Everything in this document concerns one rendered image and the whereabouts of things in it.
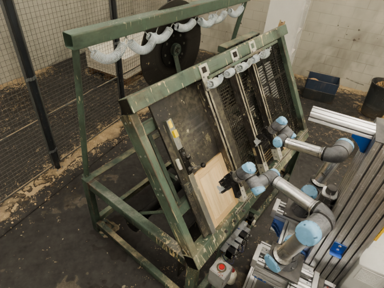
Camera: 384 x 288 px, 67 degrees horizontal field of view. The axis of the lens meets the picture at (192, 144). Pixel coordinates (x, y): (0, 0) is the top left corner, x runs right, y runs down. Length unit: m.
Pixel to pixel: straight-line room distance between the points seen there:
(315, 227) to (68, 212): 2.86
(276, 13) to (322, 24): 1.60
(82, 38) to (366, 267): 2.20
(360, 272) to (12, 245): 3.15
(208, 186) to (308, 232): 0.95
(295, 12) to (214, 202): 4.06
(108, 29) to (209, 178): 1.27
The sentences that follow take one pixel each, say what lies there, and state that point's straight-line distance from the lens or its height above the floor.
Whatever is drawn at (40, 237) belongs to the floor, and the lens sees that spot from 3.62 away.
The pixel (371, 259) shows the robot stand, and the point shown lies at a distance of 2.18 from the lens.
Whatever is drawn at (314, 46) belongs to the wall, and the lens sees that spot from 7.16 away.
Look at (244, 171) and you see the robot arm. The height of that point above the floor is 1.65.
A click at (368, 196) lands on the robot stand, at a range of 1.80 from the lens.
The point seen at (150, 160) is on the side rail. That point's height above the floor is 1.58.
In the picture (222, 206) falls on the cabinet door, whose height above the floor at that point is 0.98.
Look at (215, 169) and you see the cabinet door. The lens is 2.30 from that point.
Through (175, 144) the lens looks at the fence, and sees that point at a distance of 1.97.
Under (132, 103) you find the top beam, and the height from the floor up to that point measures 1.93.
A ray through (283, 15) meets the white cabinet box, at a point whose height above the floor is 1.53.
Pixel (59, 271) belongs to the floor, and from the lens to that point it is 3.33.
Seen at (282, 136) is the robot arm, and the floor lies 1.58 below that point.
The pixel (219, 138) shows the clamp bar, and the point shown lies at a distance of 2.29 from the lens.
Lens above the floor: 2.80
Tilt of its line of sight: 38 degrees down
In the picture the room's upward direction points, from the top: 5 degrees clockwise
